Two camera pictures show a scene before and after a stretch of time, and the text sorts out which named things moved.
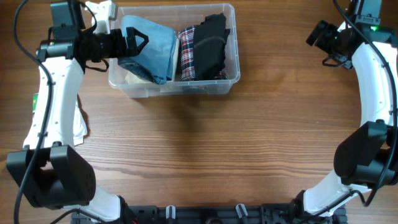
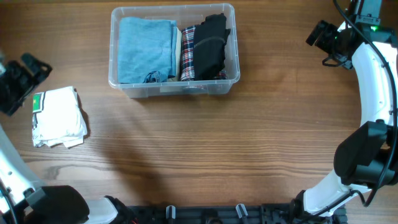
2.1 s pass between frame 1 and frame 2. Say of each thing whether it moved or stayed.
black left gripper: moved
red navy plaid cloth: stayed
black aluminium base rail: stayed
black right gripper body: stayed
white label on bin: stayed
